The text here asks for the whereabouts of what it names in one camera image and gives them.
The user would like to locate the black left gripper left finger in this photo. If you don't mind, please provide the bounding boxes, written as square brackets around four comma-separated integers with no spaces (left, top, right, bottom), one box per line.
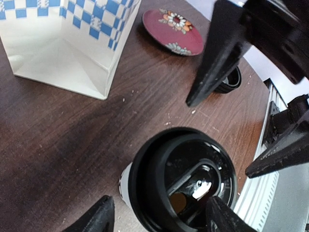
[63,195,115,232]

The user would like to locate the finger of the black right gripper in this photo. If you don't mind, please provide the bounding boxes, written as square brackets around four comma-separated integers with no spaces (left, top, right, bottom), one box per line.
[245,116,309,178]

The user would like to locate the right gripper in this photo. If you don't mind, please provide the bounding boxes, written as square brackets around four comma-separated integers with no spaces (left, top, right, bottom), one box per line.
[186,0,309,107]

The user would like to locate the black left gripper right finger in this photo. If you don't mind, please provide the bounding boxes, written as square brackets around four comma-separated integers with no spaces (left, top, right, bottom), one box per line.
[206,196,256,232]

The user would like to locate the blue checkered paper bag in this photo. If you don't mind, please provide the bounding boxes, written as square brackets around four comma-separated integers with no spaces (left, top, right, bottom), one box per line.
[0,0,140,100]

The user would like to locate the stack of black lids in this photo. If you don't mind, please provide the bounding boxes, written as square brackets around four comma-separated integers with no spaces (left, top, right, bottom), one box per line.
[214,66,242,94]

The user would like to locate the red floral plate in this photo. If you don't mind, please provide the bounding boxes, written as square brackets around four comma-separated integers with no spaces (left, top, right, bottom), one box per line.
[142,8,204,56]

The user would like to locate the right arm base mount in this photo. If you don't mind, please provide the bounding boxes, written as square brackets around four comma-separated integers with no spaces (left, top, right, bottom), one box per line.
[263,94,309,147]

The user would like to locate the aluminium front rail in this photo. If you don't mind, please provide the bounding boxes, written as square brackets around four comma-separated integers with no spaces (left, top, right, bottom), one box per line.
[234,77,309,232]

